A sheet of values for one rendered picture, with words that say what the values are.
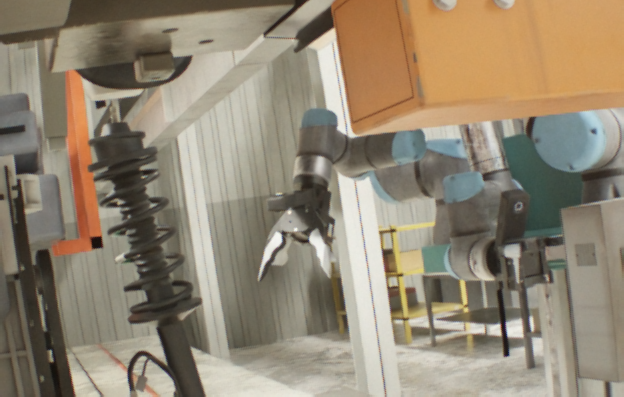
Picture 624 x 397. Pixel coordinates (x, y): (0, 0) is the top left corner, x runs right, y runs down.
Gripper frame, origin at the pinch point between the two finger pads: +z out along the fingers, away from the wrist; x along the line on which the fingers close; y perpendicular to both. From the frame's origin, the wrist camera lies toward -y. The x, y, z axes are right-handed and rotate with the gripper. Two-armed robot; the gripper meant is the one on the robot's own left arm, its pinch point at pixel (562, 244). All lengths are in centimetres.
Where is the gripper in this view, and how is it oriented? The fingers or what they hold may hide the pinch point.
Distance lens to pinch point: 142.4
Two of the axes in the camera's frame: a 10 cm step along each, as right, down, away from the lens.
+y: 1.5, 9.9, -0.4
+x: -9.4, 1.3, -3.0
